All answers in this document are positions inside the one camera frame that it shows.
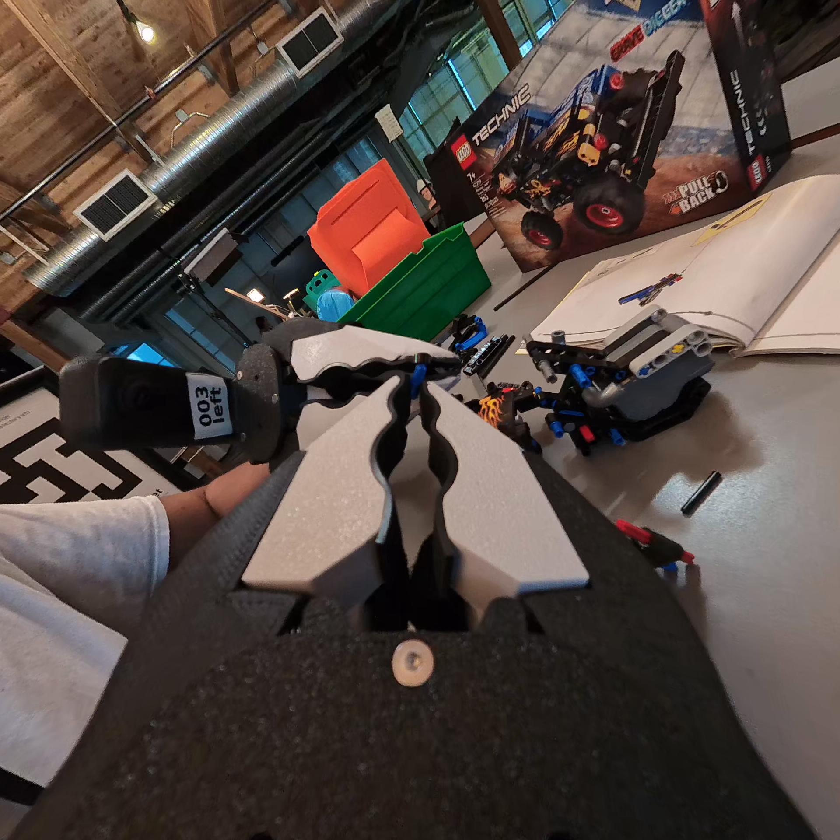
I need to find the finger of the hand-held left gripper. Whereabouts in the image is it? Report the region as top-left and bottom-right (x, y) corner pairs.
(295, 375), (398, 455)
(287, 325), (463, 389)

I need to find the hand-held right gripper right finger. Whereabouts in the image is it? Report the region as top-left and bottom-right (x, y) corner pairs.
(419, 382), (590, 626)

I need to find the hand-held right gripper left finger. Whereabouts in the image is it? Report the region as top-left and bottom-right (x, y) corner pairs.
(241, 374), (411, 626)

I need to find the flame printed lego assembly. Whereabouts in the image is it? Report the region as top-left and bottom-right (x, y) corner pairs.
(467, 381), (546, 455)

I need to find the person's left forearm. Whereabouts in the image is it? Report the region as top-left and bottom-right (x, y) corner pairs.
(159, 461), (271, 568)

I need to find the blue curved lego piece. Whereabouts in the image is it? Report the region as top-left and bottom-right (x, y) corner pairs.
(451, 315), (490, 353)

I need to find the red black lego piece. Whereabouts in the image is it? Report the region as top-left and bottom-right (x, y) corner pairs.
(615, 517), (697, 573)

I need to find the short black lego axle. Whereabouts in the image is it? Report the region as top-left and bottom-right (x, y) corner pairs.
(680, 470), (723, 517)

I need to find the grey black lego chassis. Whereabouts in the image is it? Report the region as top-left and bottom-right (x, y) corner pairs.
(525, 305), (718, 458)

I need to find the lego set cardboard box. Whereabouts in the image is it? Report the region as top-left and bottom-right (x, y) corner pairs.
(425, 0), (795, 273)

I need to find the green plastic bin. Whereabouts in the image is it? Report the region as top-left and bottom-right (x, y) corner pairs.
(338, 222), (493, 343)

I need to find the orange cardboard box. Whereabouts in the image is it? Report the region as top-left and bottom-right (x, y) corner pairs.
(307, 159), (432, 298)

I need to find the hanging grey light panel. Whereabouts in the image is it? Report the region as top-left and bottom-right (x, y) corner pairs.
(184, 230), (248, 284)

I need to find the long thin black rod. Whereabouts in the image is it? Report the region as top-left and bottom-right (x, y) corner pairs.
(493, 262), (556, 311)

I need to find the black white patterned mat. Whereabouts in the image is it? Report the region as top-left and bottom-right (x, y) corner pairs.
(0, 386), (186, 506)

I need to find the white ceiling vent grille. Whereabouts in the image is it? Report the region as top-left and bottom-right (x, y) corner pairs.
(73, 169), (160, 242)
(276, 7), (346, 80)

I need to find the person's white shirt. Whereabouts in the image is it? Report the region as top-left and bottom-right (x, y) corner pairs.
(0, 495), (173, 788)

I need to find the open instruction booklet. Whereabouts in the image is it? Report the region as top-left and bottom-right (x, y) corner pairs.
(530, 174), (840, 358)

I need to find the silver ventilation duct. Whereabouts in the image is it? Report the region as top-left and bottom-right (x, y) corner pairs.
(25, 0), (421, 299)

